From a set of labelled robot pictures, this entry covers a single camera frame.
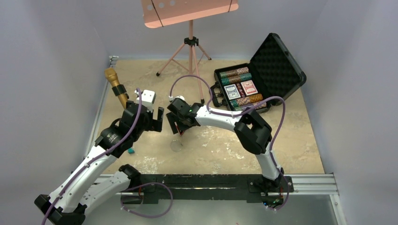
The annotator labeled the purple cable loop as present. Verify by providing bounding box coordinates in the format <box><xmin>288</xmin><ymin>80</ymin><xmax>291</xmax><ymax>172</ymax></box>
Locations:
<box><xmin>120</xmin><ymin>182</ymin><xmax>174</xmax><ymax>218</ymax></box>

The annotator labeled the red playing card deck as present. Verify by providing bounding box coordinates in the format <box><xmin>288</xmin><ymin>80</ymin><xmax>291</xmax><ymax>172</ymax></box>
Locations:
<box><xmin>240</xmin><ymin>80</ymin><xmax>258</xmax><ymax>96</ymax></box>

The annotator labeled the orange green chip row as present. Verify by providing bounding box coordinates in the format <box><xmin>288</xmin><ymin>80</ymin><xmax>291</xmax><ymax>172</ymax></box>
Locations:
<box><xmin>230</xmin><ymin>94</ymin><xmax>263</xmax><ymax>107</ymax></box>

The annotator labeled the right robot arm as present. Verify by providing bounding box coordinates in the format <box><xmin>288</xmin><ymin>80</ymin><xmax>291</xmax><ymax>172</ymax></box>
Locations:
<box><xmin>166</xmin><ymin>97</ymin><xmax>283</xmax><ymax>191</ymax></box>

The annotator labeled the clear round disc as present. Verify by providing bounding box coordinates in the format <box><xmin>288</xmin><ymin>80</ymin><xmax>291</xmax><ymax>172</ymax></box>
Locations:
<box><xmin>170</xmin><ymin>140</ymin><xmax>184</xmax><ymax>152</ymax></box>

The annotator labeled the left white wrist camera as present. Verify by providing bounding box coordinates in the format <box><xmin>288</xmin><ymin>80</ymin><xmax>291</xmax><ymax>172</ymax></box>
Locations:
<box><xmin>134</xmin><ymin>90</ymin><xmax>156</xmax><ymax>113</ymax></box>

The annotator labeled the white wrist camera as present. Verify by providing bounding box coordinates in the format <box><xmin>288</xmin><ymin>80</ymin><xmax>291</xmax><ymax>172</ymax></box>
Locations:
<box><xmin>134</xmin><ymin>90</ymin><xmax>156</xmax><ymax>113</ymax></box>
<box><xmin>168</xmin><ymin>95</ymin><xmax>185</xmax><ymax>103</ymax></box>

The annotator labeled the pink music stand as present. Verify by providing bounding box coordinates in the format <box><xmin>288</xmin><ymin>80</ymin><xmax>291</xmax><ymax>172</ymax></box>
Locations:
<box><xmin>140</xmin><ymin>0</ymin><xmax>240</xmax><ymax>105</ymax></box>

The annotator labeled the blue playing card deck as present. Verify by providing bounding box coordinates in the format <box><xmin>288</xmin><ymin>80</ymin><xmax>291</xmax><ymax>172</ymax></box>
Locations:
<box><xmin>224</xmin><ymin>84</ymin><xmax>241</xmax><ymax>100</ymax></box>

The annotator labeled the gold microphone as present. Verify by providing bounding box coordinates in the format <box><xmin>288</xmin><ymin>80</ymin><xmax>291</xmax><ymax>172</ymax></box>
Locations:
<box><xmin>104</xmin><ymin>67</ymin><xmax>129</xmax><ymax>109</ymax></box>

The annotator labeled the black poker case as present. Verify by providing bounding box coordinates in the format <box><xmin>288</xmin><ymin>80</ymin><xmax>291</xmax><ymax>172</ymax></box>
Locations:
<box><xmin>211</xmin><ymin>33</ymin><xmax>306</xmax><ymax>112</ymax></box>

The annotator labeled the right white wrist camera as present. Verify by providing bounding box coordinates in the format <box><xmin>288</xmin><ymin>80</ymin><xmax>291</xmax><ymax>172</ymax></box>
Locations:
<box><xmin>168</xmin><ymin>95</ymin><xmax>185</xmax><ymax>103</ymax></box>

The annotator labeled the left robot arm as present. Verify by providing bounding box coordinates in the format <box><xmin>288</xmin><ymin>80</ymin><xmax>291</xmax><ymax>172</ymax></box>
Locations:
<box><xmin>34</xmin><ymin>101</ymin><xmax>164</xmax><ymax>225</ymax></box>

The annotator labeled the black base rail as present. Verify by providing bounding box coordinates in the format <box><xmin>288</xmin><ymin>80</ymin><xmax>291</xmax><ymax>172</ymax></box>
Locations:
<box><xmin>121</xmin><ymin>174</ymin><xmax>294</xmax><ymax>207</ymax></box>

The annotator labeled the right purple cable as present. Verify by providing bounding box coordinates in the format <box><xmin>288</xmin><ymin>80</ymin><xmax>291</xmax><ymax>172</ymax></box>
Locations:
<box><xmin>169</xmin><ymin>75</ymin><xmax>291</xmax><ymax>212</ymax></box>

